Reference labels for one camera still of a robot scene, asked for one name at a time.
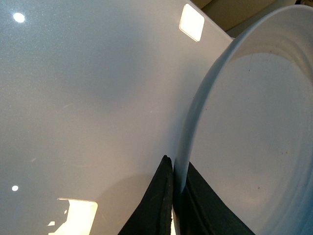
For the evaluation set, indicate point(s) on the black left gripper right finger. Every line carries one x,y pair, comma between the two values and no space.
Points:
200,211

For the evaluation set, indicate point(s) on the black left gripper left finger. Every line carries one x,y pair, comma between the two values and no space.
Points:
153,215

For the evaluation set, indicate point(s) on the round grey plate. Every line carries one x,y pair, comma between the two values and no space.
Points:
249,129

